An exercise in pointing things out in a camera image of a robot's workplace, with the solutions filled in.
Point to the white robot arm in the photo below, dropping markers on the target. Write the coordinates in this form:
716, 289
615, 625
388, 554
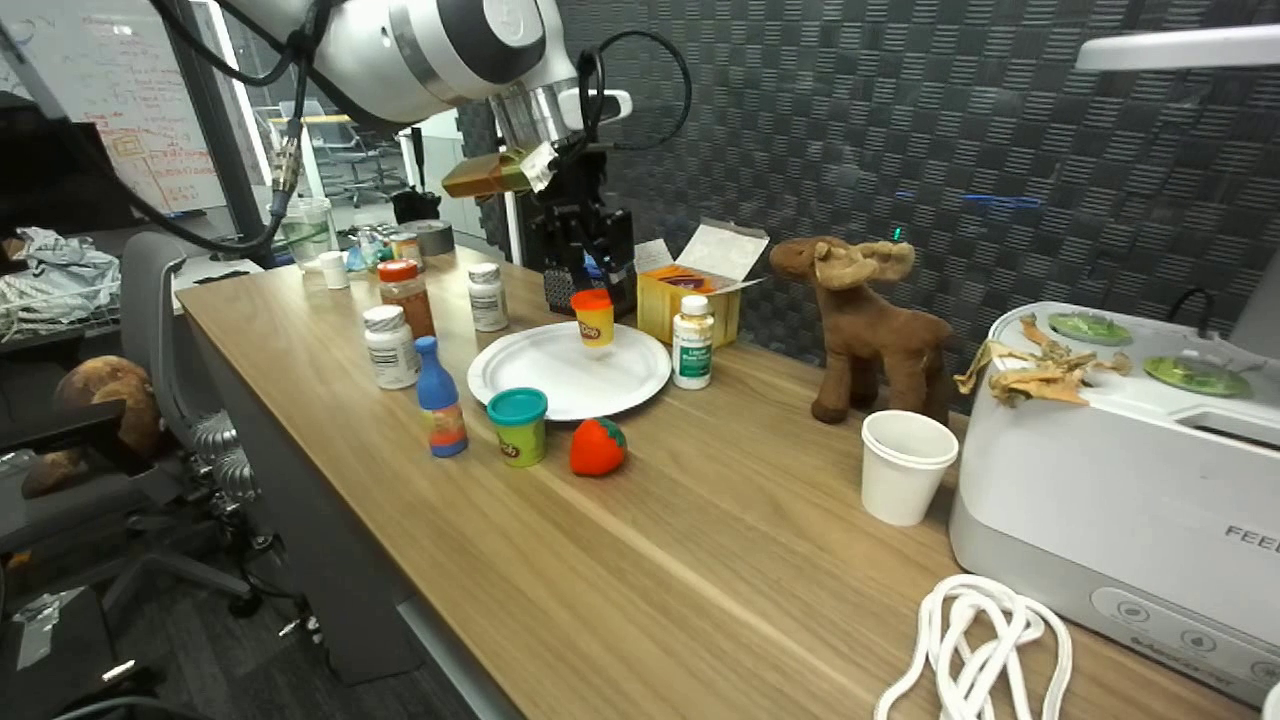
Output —
401, 63

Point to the orange lid play-doh can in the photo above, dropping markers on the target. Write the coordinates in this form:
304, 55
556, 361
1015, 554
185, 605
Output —
595, 316

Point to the small white green-label bottle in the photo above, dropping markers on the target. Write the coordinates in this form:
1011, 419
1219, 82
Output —
695, 341

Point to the yellow open cardboard box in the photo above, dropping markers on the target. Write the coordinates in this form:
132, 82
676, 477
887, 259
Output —
716, 266

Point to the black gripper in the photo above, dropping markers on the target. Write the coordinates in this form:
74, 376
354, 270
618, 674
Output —
572, 226

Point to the white round plate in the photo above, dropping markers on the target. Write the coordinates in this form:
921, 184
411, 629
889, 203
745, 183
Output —
578, 380

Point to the red strawberry plush toy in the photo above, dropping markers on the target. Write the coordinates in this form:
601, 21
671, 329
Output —
598, 449

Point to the brown moose plush toy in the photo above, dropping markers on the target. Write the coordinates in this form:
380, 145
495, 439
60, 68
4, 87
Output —
875, 350

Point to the blue toy bottle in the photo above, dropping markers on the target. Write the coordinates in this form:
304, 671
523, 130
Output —
436, 400

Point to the dried brown leaves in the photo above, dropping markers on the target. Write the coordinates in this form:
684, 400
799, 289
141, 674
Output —
1040, 369

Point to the white appliance machine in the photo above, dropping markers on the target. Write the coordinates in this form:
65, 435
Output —
1154, 510

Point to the small white cup far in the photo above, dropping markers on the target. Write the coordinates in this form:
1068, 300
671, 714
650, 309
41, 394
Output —
333, 270

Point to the orange lid spice jar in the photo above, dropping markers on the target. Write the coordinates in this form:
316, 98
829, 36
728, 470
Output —
401, 287

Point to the black office chair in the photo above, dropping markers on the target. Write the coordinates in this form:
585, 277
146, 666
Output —
141, 439

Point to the white pill bottle blue label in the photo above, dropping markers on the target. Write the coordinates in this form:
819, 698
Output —
388, 346

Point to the teal lid play-doh can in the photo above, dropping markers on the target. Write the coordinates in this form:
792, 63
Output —
519, 421

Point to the white paper cup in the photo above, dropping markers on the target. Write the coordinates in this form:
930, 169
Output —
907, 462

